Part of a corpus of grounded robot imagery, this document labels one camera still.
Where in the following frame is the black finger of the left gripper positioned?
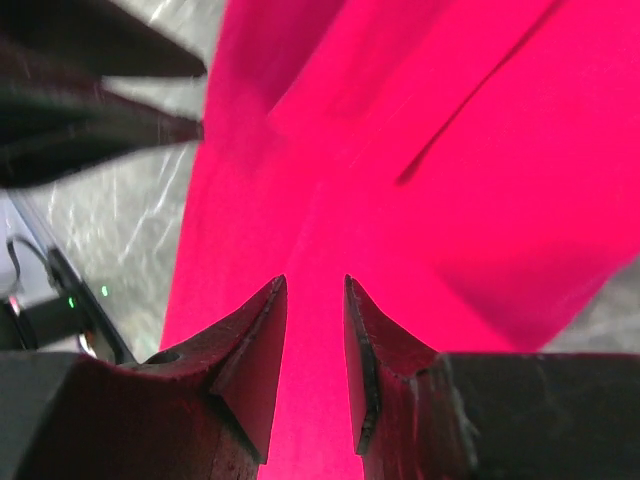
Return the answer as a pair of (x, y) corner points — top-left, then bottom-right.
(1, 44), (204, 189)
(1, 1), (206, 78)

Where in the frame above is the pink-red t shirt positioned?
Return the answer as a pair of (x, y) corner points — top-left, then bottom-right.
(162, 1), (639, 479)

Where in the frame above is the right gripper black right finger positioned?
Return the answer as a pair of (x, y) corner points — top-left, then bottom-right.
(344, 278), (639, 479)

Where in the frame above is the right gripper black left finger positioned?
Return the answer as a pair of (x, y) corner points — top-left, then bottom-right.
(1, 276), (287, 479)

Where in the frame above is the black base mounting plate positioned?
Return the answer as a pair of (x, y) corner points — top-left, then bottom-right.
(0, 189), (141, 365)

